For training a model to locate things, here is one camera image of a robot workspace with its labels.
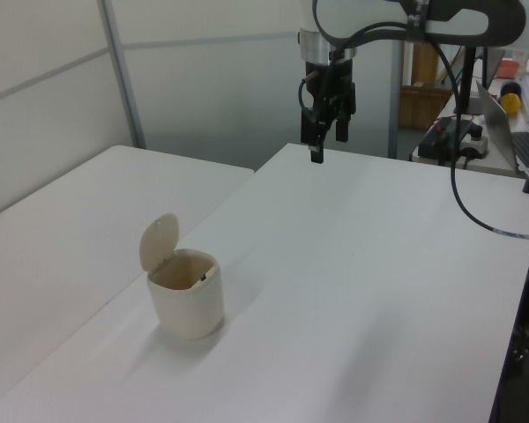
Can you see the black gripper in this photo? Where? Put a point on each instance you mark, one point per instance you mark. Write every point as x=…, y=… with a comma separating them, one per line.
x=339, y=75

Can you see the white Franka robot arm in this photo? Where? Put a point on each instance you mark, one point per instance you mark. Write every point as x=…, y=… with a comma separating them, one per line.
x=379, y=17

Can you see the small cream bin with lid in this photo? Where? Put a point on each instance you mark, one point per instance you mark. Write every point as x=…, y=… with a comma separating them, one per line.
x=187, y=299

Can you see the grey metal pillar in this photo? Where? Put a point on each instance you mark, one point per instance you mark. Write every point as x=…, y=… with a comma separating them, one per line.
x=396, y=110

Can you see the wooden cabinet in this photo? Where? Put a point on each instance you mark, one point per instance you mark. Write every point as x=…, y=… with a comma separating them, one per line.
x=416, y=106

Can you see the black power supply box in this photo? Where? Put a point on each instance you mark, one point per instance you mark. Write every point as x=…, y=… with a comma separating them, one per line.
x=441, y=138

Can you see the black monitor stand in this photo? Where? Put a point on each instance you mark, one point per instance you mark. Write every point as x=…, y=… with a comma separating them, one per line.
x=467, y=83

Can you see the emergency stop button box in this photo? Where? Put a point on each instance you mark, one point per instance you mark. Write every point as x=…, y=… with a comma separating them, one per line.
x=475, y=144

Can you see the silver laptop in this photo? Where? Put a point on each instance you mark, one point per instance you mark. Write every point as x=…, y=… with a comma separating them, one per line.
x=500, y=128

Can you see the yellow round object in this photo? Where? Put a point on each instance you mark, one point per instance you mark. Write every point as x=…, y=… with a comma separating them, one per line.
x=511, y=104

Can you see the orange container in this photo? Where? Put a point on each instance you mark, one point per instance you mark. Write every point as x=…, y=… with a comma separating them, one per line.
x=508, y=69

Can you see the grey partition post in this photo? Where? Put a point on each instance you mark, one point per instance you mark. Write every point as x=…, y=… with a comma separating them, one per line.
x=123, y=75

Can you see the black table frame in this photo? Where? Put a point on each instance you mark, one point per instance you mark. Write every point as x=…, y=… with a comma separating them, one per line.
x=522, y=317

